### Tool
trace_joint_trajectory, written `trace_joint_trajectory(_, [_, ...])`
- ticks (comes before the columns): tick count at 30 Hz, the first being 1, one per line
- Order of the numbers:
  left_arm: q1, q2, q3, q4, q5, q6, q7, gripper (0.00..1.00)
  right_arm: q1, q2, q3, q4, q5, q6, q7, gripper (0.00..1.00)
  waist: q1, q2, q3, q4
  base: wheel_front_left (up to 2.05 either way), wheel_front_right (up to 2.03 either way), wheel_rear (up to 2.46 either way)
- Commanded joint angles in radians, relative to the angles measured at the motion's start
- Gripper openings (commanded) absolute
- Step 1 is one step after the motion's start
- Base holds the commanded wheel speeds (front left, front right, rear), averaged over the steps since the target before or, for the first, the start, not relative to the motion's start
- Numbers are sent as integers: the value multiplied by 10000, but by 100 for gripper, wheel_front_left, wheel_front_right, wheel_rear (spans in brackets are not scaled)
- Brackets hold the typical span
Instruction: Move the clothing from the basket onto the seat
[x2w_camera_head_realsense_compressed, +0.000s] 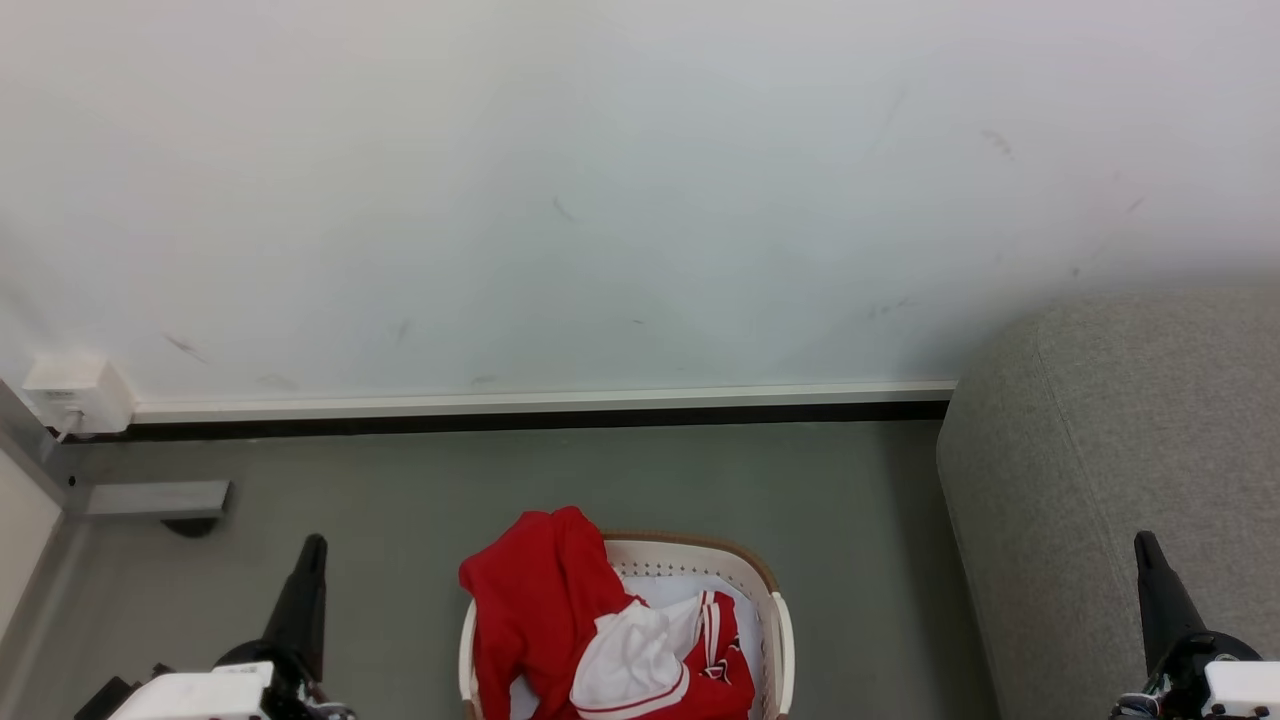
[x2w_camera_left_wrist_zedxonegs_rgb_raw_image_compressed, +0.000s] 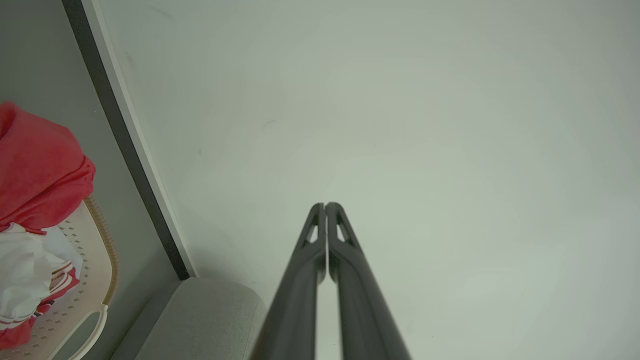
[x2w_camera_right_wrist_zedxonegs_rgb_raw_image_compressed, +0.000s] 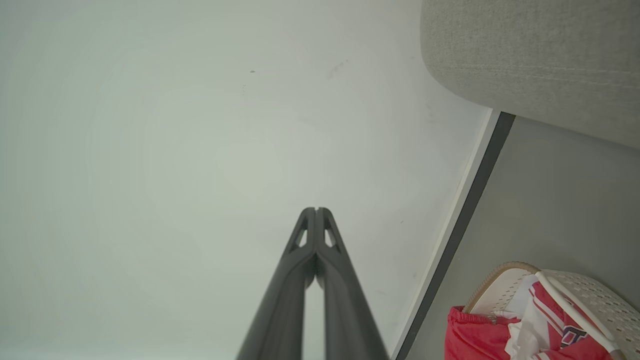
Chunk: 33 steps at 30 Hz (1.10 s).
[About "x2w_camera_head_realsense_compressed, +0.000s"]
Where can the white wall socket box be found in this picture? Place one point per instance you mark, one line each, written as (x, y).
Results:
(75, 392)

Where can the white cloth basket liner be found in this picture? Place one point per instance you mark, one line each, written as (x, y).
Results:
(745, 620)

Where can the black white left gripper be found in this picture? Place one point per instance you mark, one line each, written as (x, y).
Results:
(270, 675)

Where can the red and white jersey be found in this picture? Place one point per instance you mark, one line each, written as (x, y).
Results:
(540, 600)

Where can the grey metal base bar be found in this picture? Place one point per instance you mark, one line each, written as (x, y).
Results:
(155, 497)

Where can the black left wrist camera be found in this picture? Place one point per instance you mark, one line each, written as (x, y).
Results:
(105, 700)

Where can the white baseboard trim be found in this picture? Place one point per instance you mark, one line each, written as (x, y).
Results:
(540, 402)

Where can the grey fabric sofa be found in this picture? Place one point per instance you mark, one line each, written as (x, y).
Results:
(1120, 450)

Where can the white panel grey frame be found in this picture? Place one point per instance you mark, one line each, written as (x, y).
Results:
(20, 520)

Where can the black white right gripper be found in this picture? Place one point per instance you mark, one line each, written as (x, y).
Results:
(1200, 665)

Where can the cream plastic laundry basket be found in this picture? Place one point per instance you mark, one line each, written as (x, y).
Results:
(775, 640)

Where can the black round foot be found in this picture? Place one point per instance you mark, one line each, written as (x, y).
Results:
(190, 526)

